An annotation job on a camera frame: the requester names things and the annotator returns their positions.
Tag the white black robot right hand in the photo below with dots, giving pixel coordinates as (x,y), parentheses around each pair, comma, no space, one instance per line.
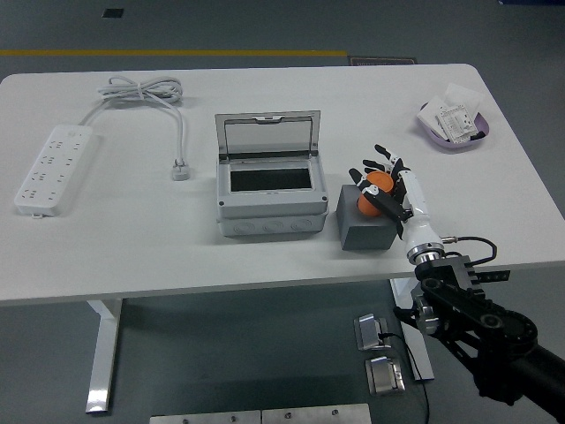
(415,203)

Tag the orange cylindrical battery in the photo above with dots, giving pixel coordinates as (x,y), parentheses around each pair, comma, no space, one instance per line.
(381,182)

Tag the transparent hinged box lid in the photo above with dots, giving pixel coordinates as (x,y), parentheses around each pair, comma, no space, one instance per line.
(267,132)

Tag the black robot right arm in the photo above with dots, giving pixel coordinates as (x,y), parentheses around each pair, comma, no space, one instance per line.
(468,309)

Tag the silver floor socket box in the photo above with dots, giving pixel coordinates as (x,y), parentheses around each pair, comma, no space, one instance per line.
(370,331)
(384,375)

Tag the grey plastic junction box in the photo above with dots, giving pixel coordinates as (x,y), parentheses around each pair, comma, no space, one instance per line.
(269,209)

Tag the grey block with round hole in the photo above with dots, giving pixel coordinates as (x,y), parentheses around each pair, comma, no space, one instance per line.
(362,232)

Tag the purple shallow tray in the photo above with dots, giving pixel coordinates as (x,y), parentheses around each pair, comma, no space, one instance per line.
(434,141)

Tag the white flat packet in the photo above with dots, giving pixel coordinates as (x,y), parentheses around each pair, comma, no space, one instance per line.
(430,115)

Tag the white socket panel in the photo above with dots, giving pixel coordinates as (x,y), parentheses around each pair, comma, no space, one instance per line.
(459,123)

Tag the black table control panel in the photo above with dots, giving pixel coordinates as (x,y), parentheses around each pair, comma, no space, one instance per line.
(496,276)

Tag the white square packet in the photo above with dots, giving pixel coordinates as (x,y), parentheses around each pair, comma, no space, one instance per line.
(463,95)

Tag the dark floor sign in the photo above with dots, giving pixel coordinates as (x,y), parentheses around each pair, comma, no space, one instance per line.
(381,61)

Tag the white table leg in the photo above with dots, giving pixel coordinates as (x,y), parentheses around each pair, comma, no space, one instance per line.
(421,358)
(103,353)

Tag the grey metal plate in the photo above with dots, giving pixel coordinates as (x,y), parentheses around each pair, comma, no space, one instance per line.
(205,417)

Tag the black floor hatch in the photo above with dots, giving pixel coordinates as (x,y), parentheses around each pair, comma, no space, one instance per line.
(112,12)

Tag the white power strip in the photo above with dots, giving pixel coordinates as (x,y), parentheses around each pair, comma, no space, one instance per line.
(53,170)

